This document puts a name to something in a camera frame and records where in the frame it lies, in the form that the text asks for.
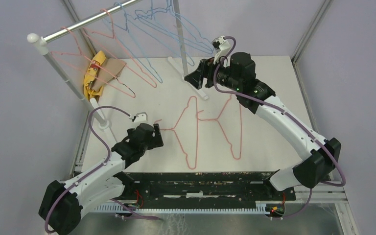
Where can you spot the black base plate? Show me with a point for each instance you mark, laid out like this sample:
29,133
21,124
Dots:
200,190

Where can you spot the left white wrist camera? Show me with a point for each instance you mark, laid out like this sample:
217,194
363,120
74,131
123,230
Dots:
141,117

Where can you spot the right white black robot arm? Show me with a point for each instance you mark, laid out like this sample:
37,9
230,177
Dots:
319,156

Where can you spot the yellow patterned cloth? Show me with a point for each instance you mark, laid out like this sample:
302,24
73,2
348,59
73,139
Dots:
90,76

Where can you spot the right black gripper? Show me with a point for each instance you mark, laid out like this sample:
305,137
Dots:
205,68

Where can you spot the white rack post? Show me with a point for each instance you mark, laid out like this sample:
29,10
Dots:
41,46
176,10

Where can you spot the silver horizontal rack rod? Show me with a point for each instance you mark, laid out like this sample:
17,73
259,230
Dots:
88,20

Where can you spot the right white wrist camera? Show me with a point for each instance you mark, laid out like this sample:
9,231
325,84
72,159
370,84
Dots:
222,47

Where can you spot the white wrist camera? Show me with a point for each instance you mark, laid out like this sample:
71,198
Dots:
222,47
141,117

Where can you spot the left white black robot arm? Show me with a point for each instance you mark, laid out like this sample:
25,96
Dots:
64,204

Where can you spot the left white rack post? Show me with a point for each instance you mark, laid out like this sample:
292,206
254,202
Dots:
41,46

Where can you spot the beige cloth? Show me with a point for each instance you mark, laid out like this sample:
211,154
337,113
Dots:
110,69

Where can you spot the white toothed cable duct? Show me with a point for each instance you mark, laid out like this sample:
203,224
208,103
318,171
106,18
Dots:
112,207

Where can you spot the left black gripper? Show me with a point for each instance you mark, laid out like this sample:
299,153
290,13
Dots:
152,144

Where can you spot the rear white rack post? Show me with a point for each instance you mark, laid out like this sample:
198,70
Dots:
176,10

